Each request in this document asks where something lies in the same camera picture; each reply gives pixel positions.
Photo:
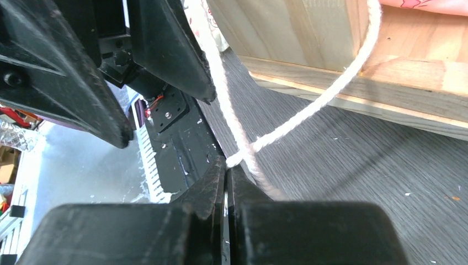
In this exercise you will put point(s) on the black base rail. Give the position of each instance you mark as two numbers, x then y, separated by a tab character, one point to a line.
176	143

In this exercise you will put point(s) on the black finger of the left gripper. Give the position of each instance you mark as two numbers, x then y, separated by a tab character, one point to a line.
50	60
164	45

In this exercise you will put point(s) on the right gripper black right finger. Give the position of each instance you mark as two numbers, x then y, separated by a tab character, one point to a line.
264	231

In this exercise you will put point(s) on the wooden slatted pet bed frame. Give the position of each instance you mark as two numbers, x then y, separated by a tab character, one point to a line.
416	75

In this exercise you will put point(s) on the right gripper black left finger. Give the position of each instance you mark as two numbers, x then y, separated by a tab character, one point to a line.
185	231

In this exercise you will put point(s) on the pink printed cushion with ties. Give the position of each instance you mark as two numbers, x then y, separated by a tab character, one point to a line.
213	42

